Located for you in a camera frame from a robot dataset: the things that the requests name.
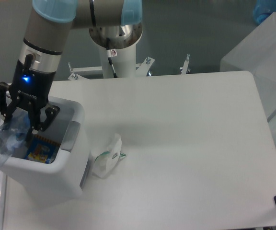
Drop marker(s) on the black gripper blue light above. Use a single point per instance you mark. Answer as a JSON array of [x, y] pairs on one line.
[[29, 91]]

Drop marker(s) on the crushed clear plastic bottle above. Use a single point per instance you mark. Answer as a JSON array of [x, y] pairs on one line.
[[13, 135]]

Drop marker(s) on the white plastic bag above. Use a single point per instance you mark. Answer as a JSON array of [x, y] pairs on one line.
[[106, 161]]

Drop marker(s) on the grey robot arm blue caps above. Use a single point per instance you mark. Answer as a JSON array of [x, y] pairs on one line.
[[113, 24]]

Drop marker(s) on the white trash can open lid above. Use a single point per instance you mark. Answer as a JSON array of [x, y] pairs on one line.
[[54, 161]]

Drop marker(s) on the blue yellow snack wrapper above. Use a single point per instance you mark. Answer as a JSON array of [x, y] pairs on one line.
[[42, 150]]

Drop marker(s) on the blue water jug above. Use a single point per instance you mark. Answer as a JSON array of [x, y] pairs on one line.
[[263, 9]]

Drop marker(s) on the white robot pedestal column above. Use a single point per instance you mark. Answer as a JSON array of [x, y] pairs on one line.
[[117, 62]]

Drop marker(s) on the white pedestal base bracket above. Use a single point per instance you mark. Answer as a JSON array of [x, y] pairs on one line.
[[142, 69]]

